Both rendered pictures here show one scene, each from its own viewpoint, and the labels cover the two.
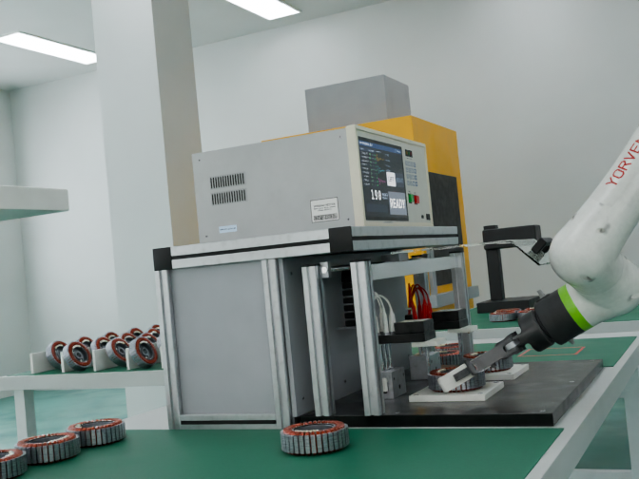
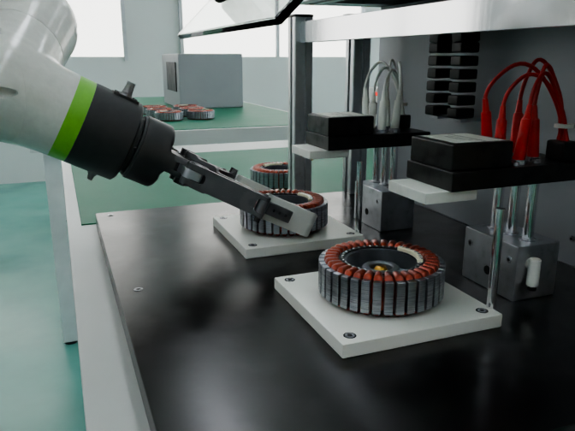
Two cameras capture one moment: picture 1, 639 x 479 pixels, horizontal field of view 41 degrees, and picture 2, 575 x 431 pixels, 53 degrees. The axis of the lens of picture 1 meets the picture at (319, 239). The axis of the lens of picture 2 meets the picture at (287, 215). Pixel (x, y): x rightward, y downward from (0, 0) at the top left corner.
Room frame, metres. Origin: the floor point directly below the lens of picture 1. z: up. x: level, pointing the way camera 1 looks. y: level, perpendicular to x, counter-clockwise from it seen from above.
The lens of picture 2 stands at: (2.17, -0.76, 0.99)
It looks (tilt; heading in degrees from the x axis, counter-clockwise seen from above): 15 degrees down; 133
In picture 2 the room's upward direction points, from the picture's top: straight up
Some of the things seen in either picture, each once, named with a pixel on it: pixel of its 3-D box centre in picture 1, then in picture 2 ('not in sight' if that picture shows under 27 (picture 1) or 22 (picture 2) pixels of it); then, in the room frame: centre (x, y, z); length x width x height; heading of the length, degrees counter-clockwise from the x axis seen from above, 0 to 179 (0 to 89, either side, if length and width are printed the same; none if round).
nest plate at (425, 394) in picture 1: (456, 391); (284, 229); (1.68, -0.24, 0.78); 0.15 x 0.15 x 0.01; 64
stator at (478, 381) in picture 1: (455, 378); (283, 210); (1.68, -0.24, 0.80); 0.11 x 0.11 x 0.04
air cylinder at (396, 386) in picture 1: (388, 382); (382, 203); (1.74, -0.11, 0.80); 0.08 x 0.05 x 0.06; 154
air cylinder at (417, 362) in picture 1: (425, 365); (507, 258); (1.96, -0.22, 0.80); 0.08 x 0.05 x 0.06; 154
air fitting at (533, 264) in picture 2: not in sight; (532, 274); (1.99, -0.24, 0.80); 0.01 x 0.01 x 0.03; 64
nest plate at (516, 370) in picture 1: (488, 372); (379, 299); (1.89, -0.35, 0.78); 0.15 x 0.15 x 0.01; 64
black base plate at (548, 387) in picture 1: (467, 389); (335, 271); (1.79, -0.28, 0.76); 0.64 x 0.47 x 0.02; 154
